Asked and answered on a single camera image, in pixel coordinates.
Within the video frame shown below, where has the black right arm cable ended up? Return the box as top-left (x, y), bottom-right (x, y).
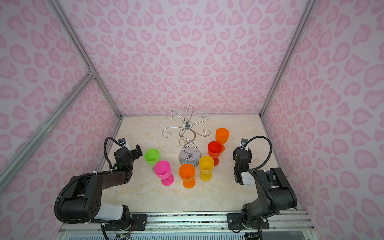
top-left (243, 135), bottom-right (281, 215)

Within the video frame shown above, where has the orange wine glass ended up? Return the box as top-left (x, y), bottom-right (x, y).
top-left (179, 164), bottom-right (196, 189)
top-left (216, 128), bottom-right (230, 152)

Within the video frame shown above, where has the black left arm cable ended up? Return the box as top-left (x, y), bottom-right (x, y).
top-left (53, 136), bottom-right (125, 224)

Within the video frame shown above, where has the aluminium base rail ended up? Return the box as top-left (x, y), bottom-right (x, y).
top-left (56, 210), bottom-right (318, 240)

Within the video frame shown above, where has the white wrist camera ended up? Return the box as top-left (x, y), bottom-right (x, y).
top-left (118, 138), bottom-right (130, 150)
top-left (240, 139), bottom-right (248, 150)

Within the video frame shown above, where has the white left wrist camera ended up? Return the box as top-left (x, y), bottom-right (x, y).
top-left (118, 138), bottom-right (130, 150)

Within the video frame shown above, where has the green wine glass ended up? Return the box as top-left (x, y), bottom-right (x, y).
top-left (144, 149), bottom-right (161, 172)

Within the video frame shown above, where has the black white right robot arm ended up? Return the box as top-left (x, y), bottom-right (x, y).
top-left (233, 147), bottom-right (298, 228)

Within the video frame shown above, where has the orange wine glass back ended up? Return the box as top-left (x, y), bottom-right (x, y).
top-left (216, 128), bottom-right (230, 152)

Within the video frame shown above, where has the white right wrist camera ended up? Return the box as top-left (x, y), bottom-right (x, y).
top-left (240, 139), bottom-right (248, 150)

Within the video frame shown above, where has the pink wine glass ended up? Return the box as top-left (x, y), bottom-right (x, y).
top-left (154, 161), bottom-right (175, 187)

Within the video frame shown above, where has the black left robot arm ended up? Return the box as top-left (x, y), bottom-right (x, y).
top-left (54, 145), bottom-right (143, 229)

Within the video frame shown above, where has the red wine glass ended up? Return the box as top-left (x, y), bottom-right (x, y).
top-left (208, 141), bottom-right (223, 166)

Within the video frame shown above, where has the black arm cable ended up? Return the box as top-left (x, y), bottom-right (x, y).
top-left (53, 136), bottom-right (125, 224)
top-left (243, 135), bottom-right (281, 215)

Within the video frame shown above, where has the chrome wire wine glass rack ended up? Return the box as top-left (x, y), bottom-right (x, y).
top-left (162, 105), bottom-right (211, 167)

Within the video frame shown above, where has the yellow wine glass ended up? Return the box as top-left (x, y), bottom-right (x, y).
top-left (199, 156), bottom-right (215, 182)

